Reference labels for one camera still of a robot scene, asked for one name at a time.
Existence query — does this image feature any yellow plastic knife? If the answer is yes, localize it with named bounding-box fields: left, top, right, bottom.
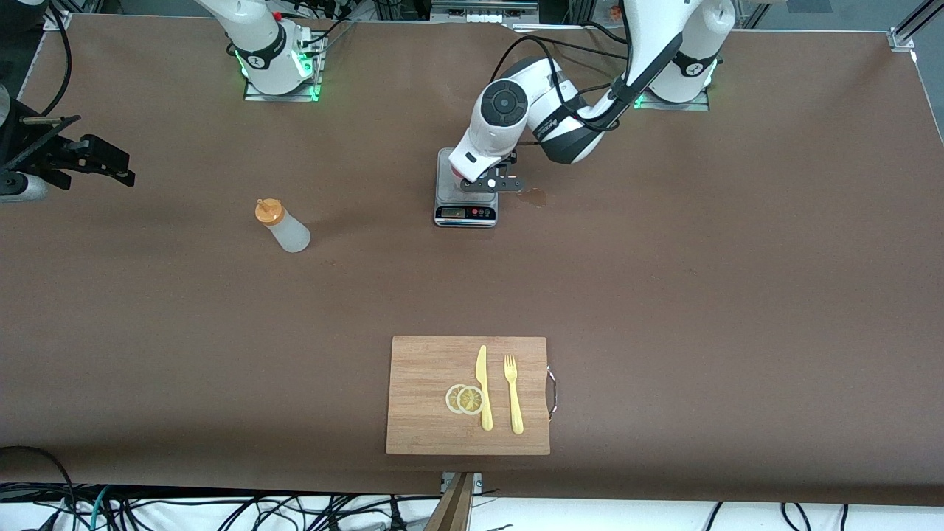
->
left=475, top=344, right=494, bottom=432

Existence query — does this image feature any wooden post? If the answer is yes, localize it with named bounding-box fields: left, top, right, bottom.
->
left=424, top=472, right=476, bottom=531

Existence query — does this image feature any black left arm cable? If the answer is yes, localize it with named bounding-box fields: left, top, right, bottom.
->
left=489, top=22, right=642, bottom=133

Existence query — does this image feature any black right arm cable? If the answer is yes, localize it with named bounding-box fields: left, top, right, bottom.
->
left=22, top=0, right=72, bottom=104

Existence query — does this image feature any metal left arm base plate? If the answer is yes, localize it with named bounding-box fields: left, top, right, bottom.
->
left=633, top=44, right=710, bottom=111

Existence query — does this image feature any silver digital kitchen scale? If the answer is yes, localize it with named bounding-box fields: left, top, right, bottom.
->
left=434, top=147, right=500, bottom=229

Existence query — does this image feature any teal cable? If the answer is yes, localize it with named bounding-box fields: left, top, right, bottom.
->
left=88, top=485, right=111, bottom=531

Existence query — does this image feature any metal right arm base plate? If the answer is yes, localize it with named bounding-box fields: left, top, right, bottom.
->
left=243, top=33, right=322, bottom=103

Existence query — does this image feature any aluminium frame profile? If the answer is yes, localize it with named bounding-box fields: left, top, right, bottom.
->
left=889, top=0, right=944, bottom=51
left=41, top=0, right=74, bottom=32

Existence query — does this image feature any black looped cable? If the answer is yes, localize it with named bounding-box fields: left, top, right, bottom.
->
left=0, top=445, right=78, bottom=517

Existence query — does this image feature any yellow plastic fork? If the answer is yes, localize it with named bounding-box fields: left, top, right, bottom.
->
left=504, top=354, right=525, bottom=435

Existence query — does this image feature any brown table cover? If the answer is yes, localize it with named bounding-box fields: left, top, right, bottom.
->
left=0, top=13, right=944, bottom=507

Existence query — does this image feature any black power cable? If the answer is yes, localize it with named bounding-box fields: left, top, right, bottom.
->
left=525, top=31, right=628, bottom=60

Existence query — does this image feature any bamboo cutting board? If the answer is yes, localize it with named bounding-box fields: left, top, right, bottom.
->
left=385, top=336, right=558, bottom=457

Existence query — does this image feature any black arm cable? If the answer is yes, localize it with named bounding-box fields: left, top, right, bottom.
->
left=489, top=22, right=642, bottom=133
left=22, top=0, right=72, bottom=104

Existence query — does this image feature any translucent sauce bottle orange cap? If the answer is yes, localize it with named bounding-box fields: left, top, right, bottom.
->
left=254, top=198, right=312, bottom=254

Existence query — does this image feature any white power strip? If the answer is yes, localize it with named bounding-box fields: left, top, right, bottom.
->
left=430, top=0, right=541, bottom=25

